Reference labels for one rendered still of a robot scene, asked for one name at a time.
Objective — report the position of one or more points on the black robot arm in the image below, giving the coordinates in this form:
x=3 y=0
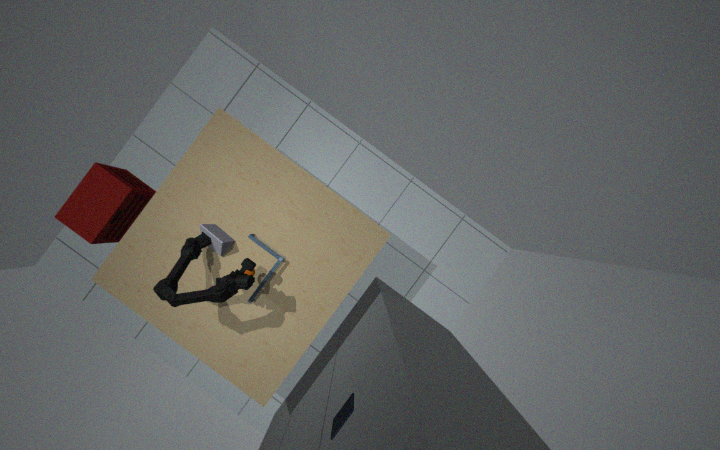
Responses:
x=167 y=288

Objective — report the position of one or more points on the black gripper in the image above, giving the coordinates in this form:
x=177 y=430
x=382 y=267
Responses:
x=247 y=264

